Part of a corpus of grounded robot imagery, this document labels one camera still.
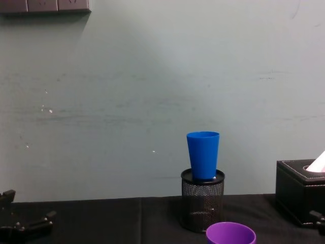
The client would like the black leather tissue box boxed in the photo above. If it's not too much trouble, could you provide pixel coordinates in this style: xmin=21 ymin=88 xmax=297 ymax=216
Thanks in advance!
xmin=275 ymin=159 xmax=325 ymax=228

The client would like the white paper tissue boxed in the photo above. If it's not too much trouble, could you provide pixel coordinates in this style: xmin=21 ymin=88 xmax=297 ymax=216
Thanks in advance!
xmin=305 ymin=150 xmax=325 ymax=174

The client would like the black table cloth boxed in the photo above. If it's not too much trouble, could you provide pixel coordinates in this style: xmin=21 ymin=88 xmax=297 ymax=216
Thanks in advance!
xmin=0 ymin=193 xmax=325 ymax=244

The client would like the purple plastic cup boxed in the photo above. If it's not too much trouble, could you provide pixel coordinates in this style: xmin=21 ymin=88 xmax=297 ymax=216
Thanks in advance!
xmin=206 ymin=222 xmax=257 ymax=244

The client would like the black mesh pen holder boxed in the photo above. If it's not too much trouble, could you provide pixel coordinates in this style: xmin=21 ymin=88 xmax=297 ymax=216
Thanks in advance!
xmin=180 ymin=168 xmax=226 ymax=233

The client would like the grey wall socket panel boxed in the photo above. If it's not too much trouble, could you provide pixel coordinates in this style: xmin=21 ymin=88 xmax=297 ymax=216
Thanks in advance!
xmin=57 ymin=0 xmax=91 ymax=12
xmin=27 ymin=0 xmax=59 ymax=13

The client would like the blue plastic cup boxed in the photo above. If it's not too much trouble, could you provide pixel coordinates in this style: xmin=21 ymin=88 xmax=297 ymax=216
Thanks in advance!
xmin=186 ymin=131 xmax=220 ymax=182

